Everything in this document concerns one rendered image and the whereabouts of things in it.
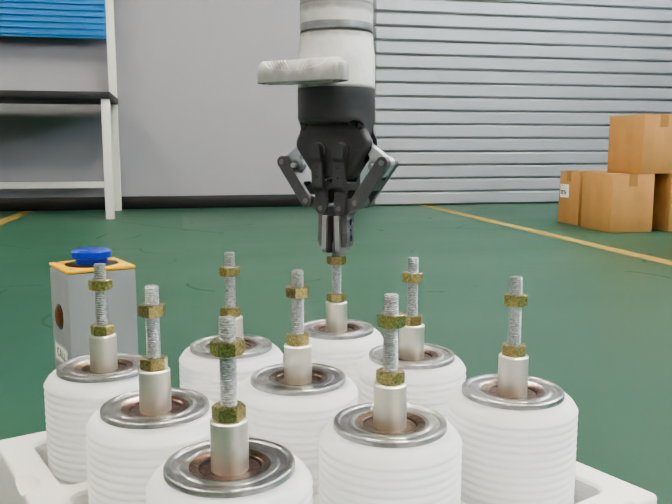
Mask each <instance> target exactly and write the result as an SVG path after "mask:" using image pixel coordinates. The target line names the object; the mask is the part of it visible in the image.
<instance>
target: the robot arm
mask: <svg viewBox="0 0 672 504"><path fill-rule="evenodd" d="M372 34H373V0H300V42H299V50H298V59H291V60H280V61H279V60H276V61H262V62H261V63H260V65H259V66H258V67H257V74H258V84H263V85H298V120H299V123H300V127H301V129H300V134H299V136H298V138H297V142H296V145H297V147H296V148H295V149H294V150H293V151H291V152H290V153H289V154H288V155H287V156H280V157H279V158H278V159H277V164H278V166H279V168H280V169H281V171H282V173H283V174H284V176H285V178H286V179H287V181H288V183H289V184H290V186H291V188H292V189H293V191H294V193H295V194H296V196H297V198H298V199H299V201H300V203H301V204H302V206H304V207H310V208H312V209H314V210H315V211H316V212H317V213H318V243H319V246H322V247H321V249H322V252H324V253H332V251H331V250H332V248H331V247H332V243H333V249H334V253H335V254H344V253H348V252H349V251H350V247H351V246H353V244H354V215H355V213H356V212H357V211H358V210H361V209H363V208H369V207H370V206H371V205H372V204H373V202H374V201H375V199H376V198H377V196H378V195H379V193H380V192H381V190H382V189H383V187H384V186H385V184H386V183H387V181H388V180H389V178H390V177H391V175H392V174H393V172H394V171H395V170H396V168H397V167H398V164H399V161H398V159H397V158H396V157H394V156H388V155H387V154H385V153H384V152H383V151H382V150H381V149H380V148H378V147H377V138H376V136H375V134H374V131H373V124H374V119H375V53H374V45H373V35H372ZM369 160H370V161H369ZM368 161H369V164H368V169H369V172H368V174H367V175H366V177H365V178H364V180H363V181H362V183H361V184H360V175H361V172H362V170H363V169H364V167H365V166H366V164H367V163H368ZM307 165H308V167H309V169H310V170H311V177H312V178H311V177H310V175H309V173H308V172H307V170H306V167H307ZM325 179H327V180H325Z"/></svg>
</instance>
